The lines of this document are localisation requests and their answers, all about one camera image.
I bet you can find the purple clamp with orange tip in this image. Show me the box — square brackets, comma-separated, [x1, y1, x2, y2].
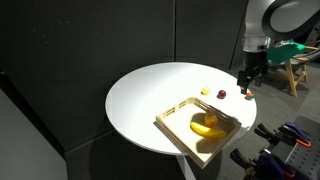
[279, 121, 313, 149]

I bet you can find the wooden chair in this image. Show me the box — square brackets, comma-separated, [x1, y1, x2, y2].
[282, 44, 320, 99]

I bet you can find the wooden slatted crate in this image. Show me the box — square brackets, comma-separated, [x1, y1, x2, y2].
[155, 96, 243, 170]

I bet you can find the small yellow plastic fruit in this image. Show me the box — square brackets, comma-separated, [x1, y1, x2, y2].
[200, 85, 212, 96]

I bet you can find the orange plastic fruit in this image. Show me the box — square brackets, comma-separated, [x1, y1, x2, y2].
[203, 112, 219, 128]

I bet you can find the perforated metal board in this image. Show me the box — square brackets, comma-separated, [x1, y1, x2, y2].
[284, 133, 320, 180]

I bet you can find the dark red plastic fruit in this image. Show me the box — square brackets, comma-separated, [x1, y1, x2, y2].
[216, 89, 228, 100]

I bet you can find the teal camera mount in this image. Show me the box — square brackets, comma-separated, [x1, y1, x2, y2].
[266, 41, 306, 65]

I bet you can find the large purple spring clamp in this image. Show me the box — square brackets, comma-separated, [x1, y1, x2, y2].
[229, 147, 298, 180]

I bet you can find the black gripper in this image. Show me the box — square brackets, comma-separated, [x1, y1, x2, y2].
[236, 51, 270, 96]

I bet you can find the yellow plastic banana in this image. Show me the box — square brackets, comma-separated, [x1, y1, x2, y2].
[189, 120, 229, 140]

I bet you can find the white table pedestal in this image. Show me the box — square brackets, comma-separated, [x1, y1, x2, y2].
[175, 153, 198, 180]

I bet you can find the red plastic strawberry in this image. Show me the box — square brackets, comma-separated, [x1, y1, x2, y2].
[244, 91, 256, 102]

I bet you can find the black spring clamp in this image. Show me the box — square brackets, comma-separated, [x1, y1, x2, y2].
[254, 122, 282, 145]

